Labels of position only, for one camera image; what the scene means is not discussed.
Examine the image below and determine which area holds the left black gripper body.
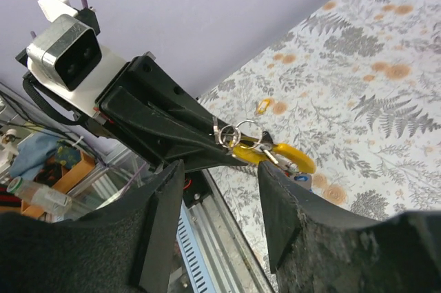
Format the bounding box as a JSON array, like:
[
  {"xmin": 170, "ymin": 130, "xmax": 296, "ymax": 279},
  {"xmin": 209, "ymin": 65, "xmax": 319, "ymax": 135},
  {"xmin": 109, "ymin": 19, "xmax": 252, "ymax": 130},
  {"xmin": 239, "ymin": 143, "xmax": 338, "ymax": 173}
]
[{"xmin": 96, "ymin": 56, "xmax": 243, "ymax": 171}]

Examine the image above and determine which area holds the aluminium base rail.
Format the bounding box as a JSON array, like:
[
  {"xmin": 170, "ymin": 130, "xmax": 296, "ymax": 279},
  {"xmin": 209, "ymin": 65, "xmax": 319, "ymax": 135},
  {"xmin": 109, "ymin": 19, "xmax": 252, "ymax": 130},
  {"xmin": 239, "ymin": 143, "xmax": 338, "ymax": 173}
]
[{"xmin": 169, "ymin": 170, "xmax": 274, "ymax": 292}]

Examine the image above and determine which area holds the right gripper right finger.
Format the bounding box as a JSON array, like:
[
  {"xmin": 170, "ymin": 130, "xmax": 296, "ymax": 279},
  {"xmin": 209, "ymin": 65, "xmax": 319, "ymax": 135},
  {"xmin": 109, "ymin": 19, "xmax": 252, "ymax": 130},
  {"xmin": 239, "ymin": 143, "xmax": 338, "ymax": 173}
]
[{"xmin": 258, "ymin": 161, "xmax": 440, "ymax": 292}]

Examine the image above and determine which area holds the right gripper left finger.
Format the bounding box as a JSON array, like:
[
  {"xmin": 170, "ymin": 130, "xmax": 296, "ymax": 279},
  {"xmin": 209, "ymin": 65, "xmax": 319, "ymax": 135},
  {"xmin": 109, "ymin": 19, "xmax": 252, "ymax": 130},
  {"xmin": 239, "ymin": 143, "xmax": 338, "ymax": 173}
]
[{"xmin": 1, "ymin": 161, "xmax": 185, "ymax": 292}]

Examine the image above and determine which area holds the yellow tag key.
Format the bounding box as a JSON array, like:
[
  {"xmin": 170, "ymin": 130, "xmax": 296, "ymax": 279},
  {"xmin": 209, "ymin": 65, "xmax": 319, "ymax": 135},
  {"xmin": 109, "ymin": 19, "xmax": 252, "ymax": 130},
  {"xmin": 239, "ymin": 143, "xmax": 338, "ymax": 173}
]
[{"xmin": 255, "ymin": 98, "xmax": 274, "ymax": 116}]

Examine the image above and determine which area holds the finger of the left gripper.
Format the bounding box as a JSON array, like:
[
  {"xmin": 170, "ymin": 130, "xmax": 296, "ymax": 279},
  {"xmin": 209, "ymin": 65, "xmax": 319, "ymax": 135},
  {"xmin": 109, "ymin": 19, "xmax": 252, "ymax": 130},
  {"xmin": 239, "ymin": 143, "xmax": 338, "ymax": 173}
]
[{"xmin": 147, "ymin": 99, "xmax": 234, "ymax": 171}]

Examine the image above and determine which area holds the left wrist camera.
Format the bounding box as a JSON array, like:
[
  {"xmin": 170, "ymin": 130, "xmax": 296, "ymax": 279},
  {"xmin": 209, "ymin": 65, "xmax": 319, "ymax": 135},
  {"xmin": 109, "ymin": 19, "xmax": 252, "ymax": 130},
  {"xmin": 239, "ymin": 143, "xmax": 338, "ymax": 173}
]
[{"xmin": 17, "ymin": 0, "xmax": 126, "ymax": 125}]

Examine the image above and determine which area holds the floral table mat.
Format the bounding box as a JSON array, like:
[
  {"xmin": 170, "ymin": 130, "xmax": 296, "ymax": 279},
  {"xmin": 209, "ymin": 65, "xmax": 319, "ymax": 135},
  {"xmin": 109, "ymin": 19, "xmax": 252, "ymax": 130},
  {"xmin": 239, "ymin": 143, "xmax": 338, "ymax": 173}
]
[{"xmin": 196, "ymin": 0, "xmax": 441, "ymax": 293}]

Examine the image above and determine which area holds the key bunch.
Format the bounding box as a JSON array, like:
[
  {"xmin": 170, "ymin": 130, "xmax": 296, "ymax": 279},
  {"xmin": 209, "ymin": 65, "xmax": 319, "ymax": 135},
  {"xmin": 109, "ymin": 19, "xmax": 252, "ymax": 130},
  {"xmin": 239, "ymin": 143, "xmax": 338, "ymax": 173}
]
[{"xmin": 212, "ymin": 117, "xmax": 316, "ymax": 191}]

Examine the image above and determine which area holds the plastic bottle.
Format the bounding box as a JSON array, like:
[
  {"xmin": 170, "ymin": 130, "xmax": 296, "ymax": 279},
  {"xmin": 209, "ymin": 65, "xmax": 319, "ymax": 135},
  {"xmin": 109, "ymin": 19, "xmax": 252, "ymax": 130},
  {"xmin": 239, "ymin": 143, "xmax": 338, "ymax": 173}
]
[{"xmin": 7, "ymin": 176, "xmax": 72, "ymax": 218}]

